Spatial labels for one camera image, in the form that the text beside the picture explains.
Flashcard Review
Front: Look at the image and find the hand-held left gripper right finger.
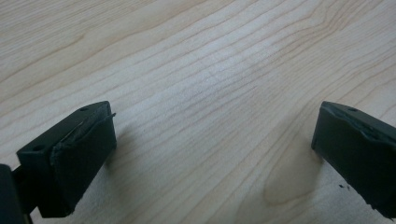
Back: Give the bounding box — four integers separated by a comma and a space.
311, 101, 396, 219

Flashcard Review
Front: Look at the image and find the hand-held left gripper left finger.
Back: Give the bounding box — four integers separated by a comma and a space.
16, 100, 118, 218

